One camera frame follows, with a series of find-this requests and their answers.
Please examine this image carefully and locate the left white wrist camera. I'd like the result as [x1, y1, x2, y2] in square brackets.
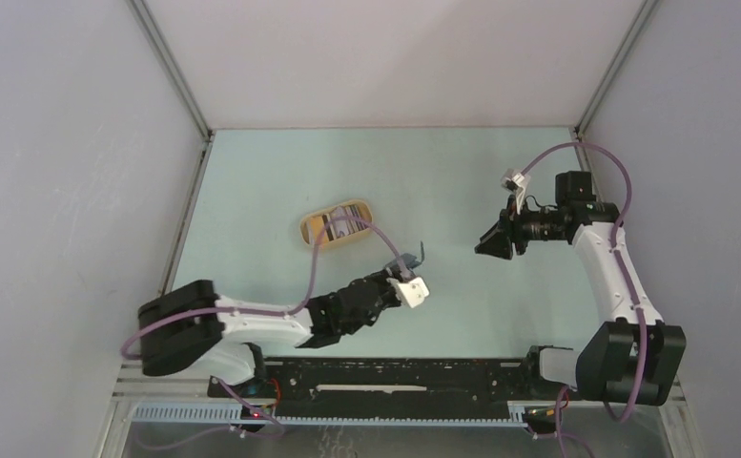
[391, 277, 430, 308]

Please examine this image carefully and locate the controller board with wires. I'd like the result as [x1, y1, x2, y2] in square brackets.
[248, 378, 282, 424]
[524, 405, 566, 423]

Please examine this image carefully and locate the beige oval card tray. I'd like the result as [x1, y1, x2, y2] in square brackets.
[299, 199, 374, 250]

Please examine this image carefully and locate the left controller board with wires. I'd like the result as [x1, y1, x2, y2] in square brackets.
[248, 378, 282, 424]

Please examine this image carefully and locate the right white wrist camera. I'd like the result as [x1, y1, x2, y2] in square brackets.
[501, 169, 531, 214]

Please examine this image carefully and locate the stack of cards in tray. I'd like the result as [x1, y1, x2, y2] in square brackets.
[300, 203, 373, 244]

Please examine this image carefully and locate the aluminium frame front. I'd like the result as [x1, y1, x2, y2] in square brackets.
[111, 360, 688, 431]

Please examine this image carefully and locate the blue leather card holder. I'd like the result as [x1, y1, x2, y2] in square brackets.
[384, 242, 425, 273]

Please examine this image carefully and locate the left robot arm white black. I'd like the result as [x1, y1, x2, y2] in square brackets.
[121, 268, 429, 398]

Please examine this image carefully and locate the right controller board with wires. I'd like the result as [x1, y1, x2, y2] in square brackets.
[524, 405, 566, 423]

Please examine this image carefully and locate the white strip on rail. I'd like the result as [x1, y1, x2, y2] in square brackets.
[316, 384, 427, 394]

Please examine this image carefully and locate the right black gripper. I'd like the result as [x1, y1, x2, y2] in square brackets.
[476, 194, 566, 260]

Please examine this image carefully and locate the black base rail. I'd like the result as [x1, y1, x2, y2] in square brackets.
[233, 357, 561, 422]

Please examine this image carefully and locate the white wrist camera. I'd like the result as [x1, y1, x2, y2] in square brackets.
[501, 169, 531, 214]
[391, 277, 430, 308]

